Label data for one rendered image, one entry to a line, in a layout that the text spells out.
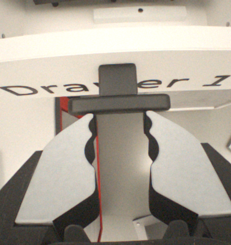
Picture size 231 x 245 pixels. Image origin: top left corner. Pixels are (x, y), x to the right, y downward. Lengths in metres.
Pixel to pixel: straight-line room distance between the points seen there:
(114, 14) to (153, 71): 0.10
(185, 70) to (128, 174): 0.93
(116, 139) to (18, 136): 0.77
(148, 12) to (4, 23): 0.16
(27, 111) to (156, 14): 0.23
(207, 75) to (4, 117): 0.29
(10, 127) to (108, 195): 0.84
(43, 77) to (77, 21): 0.11
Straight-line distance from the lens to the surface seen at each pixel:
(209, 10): 0.27
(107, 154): 1.04
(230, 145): 1.19
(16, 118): 0.32
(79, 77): 0.17
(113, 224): 1.15
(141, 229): 1.15
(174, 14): 0.25
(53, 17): 0.26
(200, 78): 0.20
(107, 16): 0.24
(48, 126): 0.30
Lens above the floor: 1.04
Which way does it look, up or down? 85 degrees down
